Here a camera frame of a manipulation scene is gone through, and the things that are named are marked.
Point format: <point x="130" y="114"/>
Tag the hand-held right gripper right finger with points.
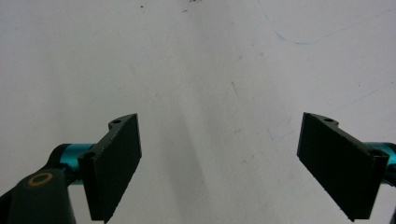
<point x="342" y="165"/>

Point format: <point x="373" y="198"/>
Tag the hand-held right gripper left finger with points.
<point x="109" y="168"/>

